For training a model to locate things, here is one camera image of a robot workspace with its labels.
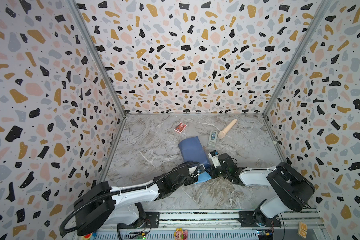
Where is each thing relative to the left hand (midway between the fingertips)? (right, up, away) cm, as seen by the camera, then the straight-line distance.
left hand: (194, 164), depth 80 cm
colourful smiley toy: (-49, -30, -12) cm, 58 cm away
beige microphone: (+20, +15, +26) cm, 36 cm away
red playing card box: (-10, +20, +33) cm, 39 cm away
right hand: (+6, -4, +10) cm, 13 cm away
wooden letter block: (+51, -29, -8) cm, 60 cm away
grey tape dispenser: (+13, +12, +23) cm, 29 cm away
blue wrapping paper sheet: (-1, +5, +12) cm, 13 cm away
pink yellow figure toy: (-7, -29, -12) cm, 32 cm away
